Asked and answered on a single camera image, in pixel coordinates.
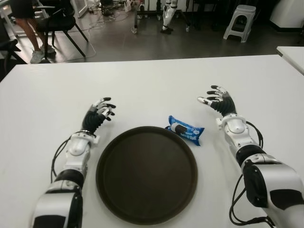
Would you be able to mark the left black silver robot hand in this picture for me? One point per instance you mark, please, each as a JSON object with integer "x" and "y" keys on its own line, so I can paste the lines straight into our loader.
{"x": 91, "y": 120}

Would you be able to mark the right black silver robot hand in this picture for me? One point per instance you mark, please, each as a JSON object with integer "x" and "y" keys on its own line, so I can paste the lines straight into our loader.
{"x": 225, "y": 104}

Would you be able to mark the blue Oreo cookie packet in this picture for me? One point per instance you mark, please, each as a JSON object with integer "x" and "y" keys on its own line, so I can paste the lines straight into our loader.
{"x": 187, "y": 133}

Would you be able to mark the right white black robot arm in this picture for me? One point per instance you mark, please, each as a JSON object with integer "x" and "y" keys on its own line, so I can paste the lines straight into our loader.
{"x": 235, "y": 128}

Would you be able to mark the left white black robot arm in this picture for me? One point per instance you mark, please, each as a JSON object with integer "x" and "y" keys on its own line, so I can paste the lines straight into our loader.
{"x": 76, "y": 145}

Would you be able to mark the clear floor mat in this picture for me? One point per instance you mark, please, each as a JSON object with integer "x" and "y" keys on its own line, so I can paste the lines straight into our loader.
{"x": 88, "y": 51}

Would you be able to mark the round dark brown tray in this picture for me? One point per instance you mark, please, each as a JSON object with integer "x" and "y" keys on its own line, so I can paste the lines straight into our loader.
{"x": 147, "y": 175}

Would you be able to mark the white side table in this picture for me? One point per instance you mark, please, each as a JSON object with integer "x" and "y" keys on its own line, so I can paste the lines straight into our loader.
{"x": 294, "y": 57}

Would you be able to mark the white plastic stool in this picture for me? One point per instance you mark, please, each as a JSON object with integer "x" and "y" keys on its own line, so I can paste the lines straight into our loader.
{"x": 244, "y": 10}

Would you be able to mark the black chair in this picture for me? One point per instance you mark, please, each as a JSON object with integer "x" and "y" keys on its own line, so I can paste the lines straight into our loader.
{"x": 57, "y": 23}
{"x": 8, "y": 46}

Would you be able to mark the white cabinet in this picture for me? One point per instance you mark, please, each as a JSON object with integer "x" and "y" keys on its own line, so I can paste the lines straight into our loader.
{"x": 287, "y": 14}

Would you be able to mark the white bag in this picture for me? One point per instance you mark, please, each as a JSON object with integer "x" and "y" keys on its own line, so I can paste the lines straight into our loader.
{"x": 127, "y": 6}

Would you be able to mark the person in black shorts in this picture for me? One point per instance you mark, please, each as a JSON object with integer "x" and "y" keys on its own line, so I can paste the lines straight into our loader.
{"x": 23, "y": 9}

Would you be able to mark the black wheeled gantry frame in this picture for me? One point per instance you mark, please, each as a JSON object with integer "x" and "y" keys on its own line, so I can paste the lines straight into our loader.
{"x": 135, "y": 21}

